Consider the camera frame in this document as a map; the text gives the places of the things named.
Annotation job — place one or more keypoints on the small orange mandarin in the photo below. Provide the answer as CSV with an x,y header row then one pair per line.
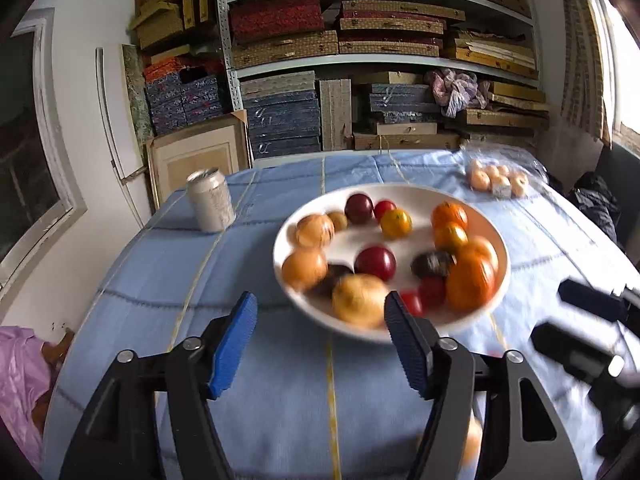
x,y
449,214

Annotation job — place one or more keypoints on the blue checked tablecloth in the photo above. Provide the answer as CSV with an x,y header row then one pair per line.
x,y
250,260

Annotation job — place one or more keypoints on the red cherry tomato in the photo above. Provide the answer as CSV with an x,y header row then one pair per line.
x,y
431,291
385,208
414,302

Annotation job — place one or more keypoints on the clear plastic clamshell box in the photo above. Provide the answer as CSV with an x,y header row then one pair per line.
x,y
500,157

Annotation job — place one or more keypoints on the stack of yellow woven boxes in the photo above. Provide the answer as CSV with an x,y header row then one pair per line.
x,y
160,25

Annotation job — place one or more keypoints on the dark red plum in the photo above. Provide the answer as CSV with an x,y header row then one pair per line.
x,y
375,262
359,208

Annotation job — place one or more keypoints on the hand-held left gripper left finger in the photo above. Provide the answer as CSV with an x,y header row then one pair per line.
x,y
232,340

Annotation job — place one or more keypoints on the brown wooden furniture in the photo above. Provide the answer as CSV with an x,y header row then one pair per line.
x,y
55,352

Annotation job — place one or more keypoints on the green marbled board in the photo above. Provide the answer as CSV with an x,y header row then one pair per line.
x,y
136,95

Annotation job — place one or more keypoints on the smooth yellow orange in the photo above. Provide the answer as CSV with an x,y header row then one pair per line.
x,y
396,223

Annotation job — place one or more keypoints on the pink cloth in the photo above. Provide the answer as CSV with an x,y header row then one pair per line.
x,y
20,385

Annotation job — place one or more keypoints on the stack of red and tan boxes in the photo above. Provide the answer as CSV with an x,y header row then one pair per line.
x,y
280,50

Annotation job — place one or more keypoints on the white metal shelf rack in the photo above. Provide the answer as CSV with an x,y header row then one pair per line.
x,y
226,45

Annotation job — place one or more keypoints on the black bag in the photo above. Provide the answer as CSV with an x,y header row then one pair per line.
x,y
595,205

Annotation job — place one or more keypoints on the white wooden strip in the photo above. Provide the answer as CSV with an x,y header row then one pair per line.
x,y
112,125

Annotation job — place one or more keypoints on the yellow-green orange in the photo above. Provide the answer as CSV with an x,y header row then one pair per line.
x,y
450,239

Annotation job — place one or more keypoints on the stack of dark flat boxes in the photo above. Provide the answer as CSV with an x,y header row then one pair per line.
x,y
400,110

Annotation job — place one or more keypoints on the small yellow fruit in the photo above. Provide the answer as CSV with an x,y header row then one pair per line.
x,y
472,440

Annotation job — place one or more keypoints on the stack of tan flat boxes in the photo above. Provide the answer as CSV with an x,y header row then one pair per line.
x,y
500,117

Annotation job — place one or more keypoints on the group of boxed peach fruits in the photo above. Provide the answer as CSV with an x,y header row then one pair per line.
x,y
480,180

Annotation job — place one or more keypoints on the dark purple mangosteen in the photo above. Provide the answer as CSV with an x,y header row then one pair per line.
x,y
432,264
337,275

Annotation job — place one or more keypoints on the stack of grey blue boxes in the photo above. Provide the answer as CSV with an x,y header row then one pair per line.
x,y
285,120

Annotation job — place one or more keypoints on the white framed window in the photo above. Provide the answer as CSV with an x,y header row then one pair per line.
x,y
30,135

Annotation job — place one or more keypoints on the brown woven curtain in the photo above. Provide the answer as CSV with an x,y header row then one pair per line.
x,y
582,60

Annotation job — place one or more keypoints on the spotted yellow apple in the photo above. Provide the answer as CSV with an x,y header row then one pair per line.
x,y
314,230

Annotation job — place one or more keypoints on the upright grey woven box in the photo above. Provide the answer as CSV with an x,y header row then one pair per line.
x,y
335,115

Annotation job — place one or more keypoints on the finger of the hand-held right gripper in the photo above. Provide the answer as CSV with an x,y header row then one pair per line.
x,y
592,300
575,347

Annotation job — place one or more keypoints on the stack of yellow wooden boxes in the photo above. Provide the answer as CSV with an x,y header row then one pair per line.
x,y
490,52

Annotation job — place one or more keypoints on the stack of brown woven boxes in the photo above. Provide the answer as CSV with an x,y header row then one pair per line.
x,y
395,25

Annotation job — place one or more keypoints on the pink plastic bag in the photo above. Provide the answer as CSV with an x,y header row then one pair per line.
x,y
455,90

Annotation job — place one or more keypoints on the silver drink can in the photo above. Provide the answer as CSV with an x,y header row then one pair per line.
x,y
212,202

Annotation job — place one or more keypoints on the white oval plate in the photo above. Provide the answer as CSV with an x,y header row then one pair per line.
x,y
350,247

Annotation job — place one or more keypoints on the large orange mandarin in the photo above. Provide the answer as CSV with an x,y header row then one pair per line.
x,y
470,280

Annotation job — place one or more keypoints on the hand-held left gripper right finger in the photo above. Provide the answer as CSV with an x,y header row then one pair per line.
x,y
407,345

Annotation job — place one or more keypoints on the stack of blue floral boxes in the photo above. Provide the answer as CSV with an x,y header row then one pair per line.
x,y
175,100

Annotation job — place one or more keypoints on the large pale orange fruit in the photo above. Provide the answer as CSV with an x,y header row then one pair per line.
x,y
488,251

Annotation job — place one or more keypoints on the small tan fruit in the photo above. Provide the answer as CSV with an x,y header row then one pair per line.
x,y
338,220

